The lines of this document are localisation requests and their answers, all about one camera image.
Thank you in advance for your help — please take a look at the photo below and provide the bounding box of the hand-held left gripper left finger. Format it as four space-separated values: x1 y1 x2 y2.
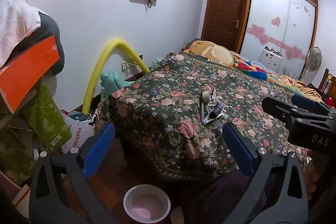
29 122 118 224

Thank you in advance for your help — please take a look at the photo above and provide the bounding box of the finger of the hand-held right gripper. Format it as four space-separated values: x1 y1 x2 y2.
262 97 298 123
291 94 336 118

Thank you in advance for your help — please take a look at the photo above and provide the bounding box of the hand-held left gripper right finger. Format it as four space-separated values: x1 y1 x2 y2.
223 123 309 224

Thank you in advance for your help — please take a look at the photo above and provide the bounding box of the grey pen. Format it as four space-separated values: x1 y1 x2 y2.
201 98 207 124

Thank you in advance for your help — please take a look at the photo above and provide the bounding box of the white cable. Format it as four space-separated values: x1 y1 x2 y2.
205 87 229 122

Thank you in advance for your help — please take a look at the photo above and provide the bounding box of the white plastic bowl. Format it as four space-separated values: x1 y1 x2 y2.
123 184 171 224

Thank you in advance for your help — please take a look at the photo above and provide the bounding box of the person's right hand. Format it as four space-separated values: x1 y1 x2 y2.
306 157 320 201

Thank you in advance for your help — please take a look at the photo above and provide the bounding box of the white shopping bag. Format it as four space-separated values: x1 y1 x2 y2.
61 114 95 154

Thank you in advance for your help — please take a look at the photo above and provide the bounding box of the wooden chair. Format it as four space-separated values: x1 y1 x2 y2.
318 68 336 98

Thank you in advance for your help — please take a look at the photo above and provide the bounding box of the colourful blanket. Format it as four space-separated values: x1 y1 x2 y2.
231 52 324 103

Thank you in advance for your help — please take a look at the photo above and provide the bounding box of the dark purple cloth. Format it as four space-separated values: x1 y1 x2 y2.
184 170 267 224

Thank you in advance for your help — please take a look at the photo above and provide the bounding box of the standing fan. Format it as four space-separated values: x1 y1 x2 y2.
299 47 323 83

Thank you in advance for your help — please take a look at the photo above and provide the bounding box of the green floral bag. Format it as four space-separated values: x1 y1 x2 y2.
22 80 72 155

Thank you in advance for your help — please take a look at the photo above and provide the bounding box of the teal cloth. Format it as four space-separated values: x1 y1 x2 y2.
100 70 132 100

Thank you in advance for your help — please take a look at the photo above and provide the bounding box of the floral blanket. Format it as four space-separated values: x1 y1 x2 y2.
95 54 313 182

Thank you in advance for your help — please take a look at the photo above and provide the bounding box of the green leaf-print box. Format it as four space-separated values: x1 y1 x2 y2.
0 130 36 184

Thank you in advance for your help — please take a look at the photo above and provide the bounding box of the yellow pillow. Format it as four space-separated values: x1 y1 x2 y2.
184 40 238 68

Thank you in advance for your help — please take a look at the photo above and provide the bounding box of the yellow foam tube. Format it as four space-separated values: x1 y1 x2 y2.
82 39 151 115

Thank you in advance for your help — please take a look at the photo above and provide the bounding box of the beige round object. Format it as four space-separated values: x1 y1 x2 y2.
170 207 185 224

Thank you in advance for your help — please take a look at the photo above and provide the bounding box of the wardrobe with heart stickers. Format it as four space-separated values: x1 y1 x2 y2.
240 0 317 75

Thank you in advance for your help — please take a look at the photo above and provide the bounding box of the orange box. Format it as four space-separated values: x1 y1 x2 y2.
0 35 59 113

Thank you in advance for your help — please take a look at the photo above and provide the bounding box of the brown wooden door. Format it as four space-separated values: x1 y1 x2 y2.
201 0 249 53

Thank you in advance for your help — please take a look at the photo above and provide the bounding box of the dark grey cloth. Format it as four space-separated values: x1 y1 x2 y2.
10 11 66 75

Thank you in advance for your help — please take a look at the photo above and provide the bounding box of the white towel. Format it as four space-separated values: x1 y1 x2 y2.
0 0 42 67

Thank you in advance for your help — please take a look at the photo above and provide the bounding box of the wall power outlet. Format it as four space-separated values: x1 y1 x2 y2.
121 57 137 73

